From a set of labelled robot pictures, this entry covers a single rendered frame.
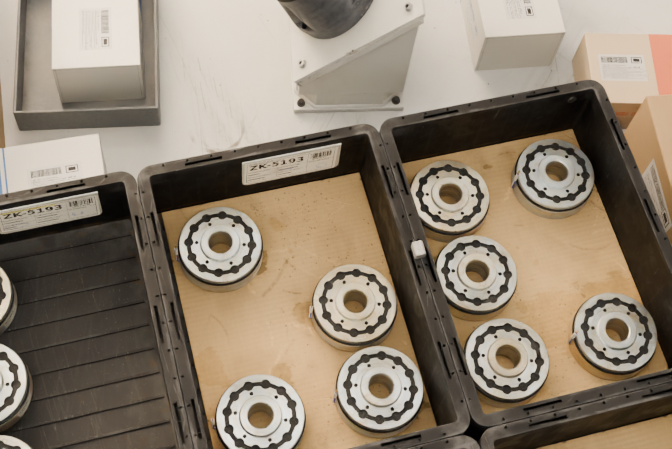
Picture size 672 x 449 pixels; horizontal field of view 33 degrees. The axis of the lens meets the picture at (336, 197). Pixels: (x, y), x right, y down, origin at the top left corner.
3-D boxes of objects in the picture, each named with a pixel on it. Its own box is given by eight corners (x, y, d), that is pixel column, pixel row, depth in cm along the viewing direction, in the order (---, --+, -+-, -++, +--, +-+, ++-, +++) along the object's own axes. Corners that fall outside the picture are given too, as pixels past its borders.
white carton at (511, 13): (452, -36, 182) (462, -73, 174) (525, -40, 183) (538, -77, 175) (474, 71, 173) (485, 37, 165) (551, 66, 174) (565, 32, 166)
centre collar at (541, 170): (532, 159, 148) (533, 156, 148) (568, 153, 149) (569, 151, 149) (542, 192, 146) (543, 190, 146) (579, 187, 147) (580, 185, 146)
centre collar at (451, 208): (425, 182, 146) (426, 180, 145) (461, 174, 147) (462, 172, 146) (437, 216, 144) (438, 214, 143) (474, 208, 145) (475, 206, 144)
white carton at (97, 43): (60, -10, 174) (51, -48, 166) (140, -14, 175) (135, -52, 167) (61, 103, 165) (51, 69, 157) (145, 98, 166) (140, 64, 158)
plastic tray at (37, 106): (25, -23, 175) (19, -44, 170) (157, -26, 177) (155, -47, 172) (18, 131, 163) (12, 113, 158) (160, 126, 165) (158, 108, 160)
